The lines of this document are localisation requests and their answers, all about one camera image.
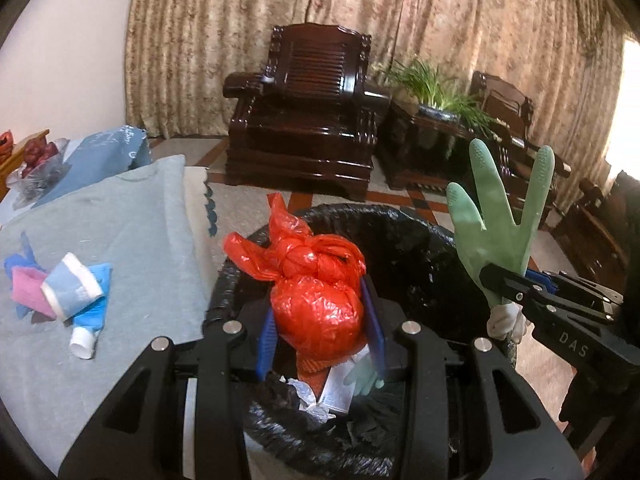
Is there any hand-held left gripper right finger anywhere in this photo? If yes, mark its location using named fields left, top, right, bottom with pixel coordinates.
left=359, top=276, right=584, bottom=480

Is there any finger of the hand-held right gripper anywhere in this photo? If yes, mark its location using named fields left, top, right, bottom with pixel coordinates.
left=525, top=269, right=624, bottom=307
left=479, top=264, right=619, bottom=325

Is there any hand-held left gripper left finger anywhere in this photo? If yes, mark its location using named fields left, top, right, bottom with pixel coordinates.
left=57, top=308, right=279, bottom=480

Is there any green rubber glove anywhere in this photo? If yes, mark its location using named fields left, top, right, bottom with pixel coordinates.
left=446, top=138, right=557, bottom=344
left=345, top=355, right=386, bottom=396

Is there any orange ribbed wrapper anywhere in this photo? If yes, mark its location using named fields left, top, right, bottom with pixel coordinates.
left=298, top=352, right=351, bottom=375

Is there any white tissue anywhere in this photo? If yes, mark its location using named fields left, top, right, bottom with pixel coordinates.
left=285, top=377, right=336, bottom=421

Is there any red plastic bag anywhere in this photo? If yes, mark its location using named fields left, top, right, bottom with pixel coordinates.
left=223, top=192, right=369, bottom=361

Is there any white box with blue label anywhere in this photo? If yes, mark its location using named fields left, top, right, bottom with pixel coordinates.
left=320, top=365, right=354, bottom=414

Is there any black trash bin with bag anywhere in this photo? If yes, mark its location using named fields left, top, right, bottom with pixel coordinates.
left=202, top=203, right=519, bottom=480

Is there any dark wooden armchair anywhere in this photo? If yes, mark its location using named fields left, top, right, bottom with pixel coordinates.
left=222, top=22, right=392, bottom=202
left=467, top=71, right=574, bottom=231
left=552, top=170, right=640, bottom=282

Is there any dark wooden side table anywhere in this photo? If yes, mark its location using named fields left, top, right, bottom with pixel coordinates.
left=377, top=100, right=501, bottom=194

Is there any white scalloped table cover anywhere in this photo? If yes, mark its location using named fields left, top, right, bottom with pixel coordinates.
left=182, top=167, right=221, bottom=239

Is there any blue toothpaste tube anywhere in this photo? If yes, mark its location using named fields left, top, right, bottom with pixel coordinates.
left=69, top=262, right=114, bottom=361

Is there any light blue tablecloth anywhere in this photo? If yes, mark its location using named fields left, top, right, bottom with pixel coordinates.
left=0, top=155, right=251, bottom=480

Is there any light blue white-banded wrapper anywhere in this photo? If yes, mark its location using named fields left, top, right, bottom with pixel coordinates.
left=41, top=252, right=104, bottom=317

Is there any potted green plant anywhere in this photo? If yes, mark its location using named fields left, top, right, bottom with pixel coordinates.
left=380, top=57, right=504, bottom=134

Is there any pink wrapper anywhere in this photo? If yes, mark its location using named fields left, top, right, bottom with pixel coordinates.
left=11, top=266, right=56, bottom=319

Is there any blue plastic bag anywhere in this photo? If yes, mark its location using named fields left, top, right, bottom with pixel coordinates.
left=35, top=127, right=152, bottom=206

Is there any clear bag of red fruit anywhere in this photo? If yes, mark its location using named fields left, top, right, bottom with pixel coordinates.
left=7, top=137, right=71, bottom=196

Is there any beige floral curtain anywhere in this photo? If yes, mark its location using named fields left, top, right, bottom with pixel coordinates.
left=124, top=0, right=627, bottom=202

